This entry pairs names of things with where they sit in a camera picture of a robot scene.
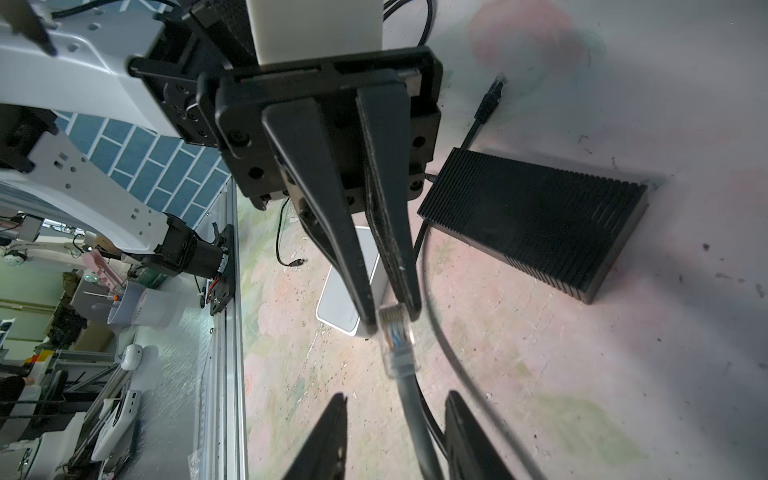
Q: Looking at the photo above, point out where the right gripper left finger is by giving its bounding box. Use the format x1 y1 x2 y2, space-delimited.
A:
283 393 348 480

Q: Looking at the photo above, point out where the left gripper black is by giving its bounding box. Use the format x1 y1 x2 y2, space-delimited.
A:
128 47 443 327

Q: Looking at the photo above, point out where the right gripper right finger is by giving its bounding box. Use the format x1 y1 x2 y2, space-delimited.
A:
445 390 514 480

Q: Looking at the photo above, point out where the grey ethernet cable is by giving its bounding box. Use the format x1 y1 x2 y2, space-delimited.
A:
377 302 448 480

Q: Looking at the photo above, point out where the long black cable loop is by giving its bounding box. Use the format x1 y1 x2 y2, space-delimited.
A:
410 73 547 480

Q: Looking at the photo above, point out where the black ribbed box device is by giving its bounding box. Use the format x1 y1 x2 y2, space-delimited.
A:
418 148 648 304

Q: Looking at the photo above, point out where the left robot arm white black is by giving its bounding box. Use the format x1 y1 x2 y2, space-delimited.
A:
1 1 442 335

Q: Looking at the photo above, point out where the black adapter left side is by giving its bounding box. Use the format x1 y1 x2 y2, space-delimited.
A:
274 199 307 268

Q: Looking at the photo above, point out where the white small router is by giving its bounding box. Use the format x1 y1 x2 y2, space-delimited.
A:
315 226 388 338

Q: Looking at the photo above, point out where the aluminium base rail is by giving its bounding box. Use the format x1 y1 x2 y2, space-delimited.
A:
189 181 248 479

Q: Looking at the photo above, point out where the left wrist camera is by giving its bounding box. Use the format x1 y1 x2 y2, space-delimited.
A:
246 0 383 65

